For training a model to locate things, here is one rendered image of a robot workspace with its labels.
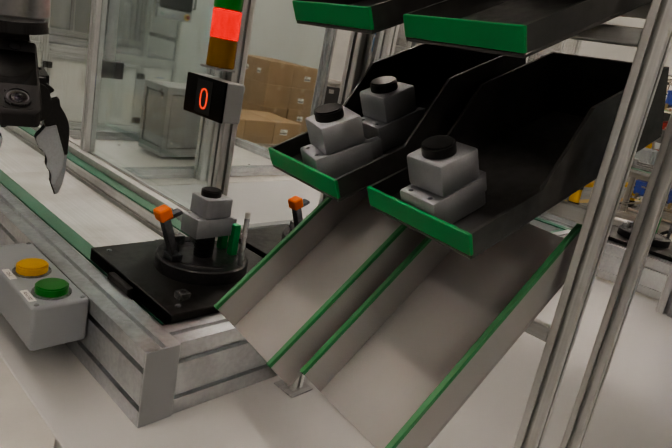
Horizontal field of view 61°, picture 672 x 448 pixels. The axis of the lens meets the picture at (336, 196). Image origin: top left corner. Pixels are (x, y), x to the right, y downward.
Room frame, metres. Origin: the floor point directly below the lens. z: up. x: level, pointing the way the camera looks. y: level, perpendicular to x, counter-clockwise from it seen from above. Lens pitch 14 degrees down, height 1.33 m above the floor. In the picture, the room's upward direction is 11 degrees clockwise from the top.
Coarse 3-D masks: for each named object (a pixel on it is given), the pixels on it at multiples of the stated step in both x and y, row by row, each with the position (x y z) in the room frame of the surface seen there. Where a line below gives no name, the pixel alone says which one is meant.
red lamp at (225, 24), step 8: (216, 8) 1.01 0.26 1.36; (216, 16) 1.01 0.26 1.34; (224, 16) 1.01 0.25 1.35; (232, 16) 1.01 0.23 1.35; (240, 16) 1.03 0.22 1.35; (216, 24) 1.01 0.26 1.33; (224, 24) 1.01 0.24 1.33; (232, 24) 1.01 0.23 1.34; (240, 24) 1.04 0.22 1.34; (216, 32) 1.01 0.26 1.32; (224, 32) 1.01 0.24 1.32; (232, 32) 1.02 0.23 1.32
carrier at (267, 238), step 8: (240, 232) 1.01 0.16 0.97; (248, 232) 1.02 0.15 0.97; (256, 232) 1.03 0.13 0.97; (264, 232) 1.04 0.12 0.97; (272, 232) 1.04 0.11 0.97; (280, 232) 1.05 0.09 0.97; (288, 232) 1.00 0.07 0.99; (240, 240) 0.97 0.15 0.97; (248, 240) 0.97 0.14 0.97; (256, 240) 0.98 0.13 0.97; (264, 240) 0.99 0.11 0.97; (272, 240) 1.00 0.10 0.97; (280, 240) 1.01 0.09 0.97; (248, 248) 0.96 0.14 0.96; (256, 248) 0.94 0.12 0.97; (264, 248) 0.95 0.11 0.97; (272, 248) 0.96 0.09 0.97; (264, 256) 0.93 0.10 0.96
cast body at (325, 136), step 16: (320, 112) 0.57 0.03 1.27; (336, 112) 0.57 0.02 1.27; (352, 112) 0.58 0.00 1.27; (320, 128) 0.56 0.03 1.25; (336, 128) 0.56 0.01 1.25; (352, 128) 0.57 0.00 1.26; (320, 144) 0.57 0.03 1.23; (336, 144) 0.56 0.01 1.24; (352, 144) 0.57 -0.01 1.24; (368, 144) 0.58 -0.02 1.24; (304, 160) 0.59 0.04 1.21; (320, 160) 0.56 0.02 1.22; (336, 160) 0.57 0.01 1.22; (352, 160) 0.58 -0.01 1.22; (368, 160) 0.59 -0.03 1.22; (336, 176) 0.57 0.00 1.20
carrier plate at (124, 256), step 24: (96, 264) 0.79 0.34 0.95; (120, 264) 0.77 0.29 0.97; (144, 264) 0.79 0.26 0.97; (144, 288) 0.71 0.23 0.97; (168, 288) 0.72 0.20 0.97; (192, 288) 0.74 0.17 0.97; (216, 288) 0.75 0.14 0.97; (168, 312) 0.66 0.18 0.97; (192, 312) 0.67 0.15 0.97; (216, 312) 0.70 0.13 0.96
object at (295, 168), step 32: (384, 64) 0.72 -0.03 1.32; (416, 64) 0.75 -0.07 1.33; (448, 64) 0.78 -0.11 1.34; (480, 64) 0.64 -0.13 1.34; (512, 64) 0.66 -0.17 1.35; (352, 96) 0.69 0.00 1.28; (416, 96) 0.76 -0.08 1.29; (448, 96) 0.61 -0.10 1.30; (416, 128) 0.59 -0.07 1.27; (448, 128) 0.62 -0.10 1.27; (288, 160) 0.60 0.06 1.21; (384, 160) 0.56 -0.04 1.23; (352, 192) 0.54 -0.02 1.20
